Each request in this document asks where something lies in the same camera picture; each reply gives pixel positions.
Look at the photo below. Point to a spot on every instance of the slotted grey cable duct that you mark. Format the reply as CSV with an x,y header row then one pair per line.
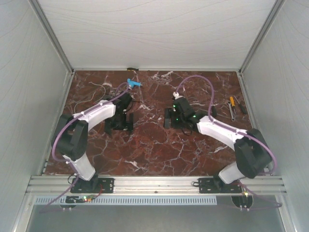
x,y
139,200

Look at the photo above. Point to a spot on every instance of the black handled screwdriver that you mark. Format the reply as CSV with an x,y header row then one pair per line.
x,y
242,108

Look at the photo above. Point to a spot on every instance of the silver wrench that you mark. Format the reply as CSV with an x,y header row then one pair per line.
x,y
231,111

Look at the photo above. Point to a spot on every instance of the black yellow edge clip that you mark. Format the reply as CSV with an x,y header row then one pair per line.
x,y
132,69

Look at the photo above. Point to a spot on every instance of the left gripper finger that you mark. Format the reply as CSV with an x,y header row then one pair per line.
x,y
108,127
131,122

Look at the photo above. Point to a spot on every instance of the yellow handled screwdriver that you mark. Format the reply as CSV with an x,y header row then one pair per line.
x,y
232,101

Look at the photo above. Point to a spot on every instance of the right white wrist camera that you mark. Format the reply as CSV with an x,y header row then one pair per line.
x,y
176,96

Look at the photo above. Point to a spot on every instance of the blue connector plug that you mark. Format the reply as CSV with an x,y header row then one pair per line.
x,y
132,84

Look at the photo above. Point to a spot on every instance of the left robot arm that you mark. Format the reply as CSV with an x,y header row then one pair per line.
x,y
71,134

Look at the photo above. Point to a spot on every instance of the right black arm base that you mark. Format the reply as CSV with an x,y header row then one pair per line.
x,y
216,185

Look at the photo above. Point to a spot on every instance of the red shaft black screwdriver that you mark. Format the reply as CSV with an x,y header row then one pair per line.
x,y
213,111

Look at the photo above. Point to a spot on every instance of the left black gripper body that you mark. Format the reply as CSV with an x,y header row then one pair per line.
x,y
119,123

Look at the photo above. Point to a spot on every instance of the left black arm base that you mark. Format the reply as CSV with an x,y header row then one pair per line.
x,y
95,185

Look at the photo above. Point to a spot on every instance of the aluminium front rail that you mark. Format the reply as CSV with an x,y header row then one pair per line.
x,y
149,185

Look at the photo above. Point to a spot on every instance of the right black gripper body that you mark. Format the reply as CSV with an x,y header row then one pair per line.
x,y
177,120

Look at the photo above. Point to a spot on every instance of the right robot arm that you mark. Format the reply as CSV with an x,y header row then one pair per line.
x,y
251,150

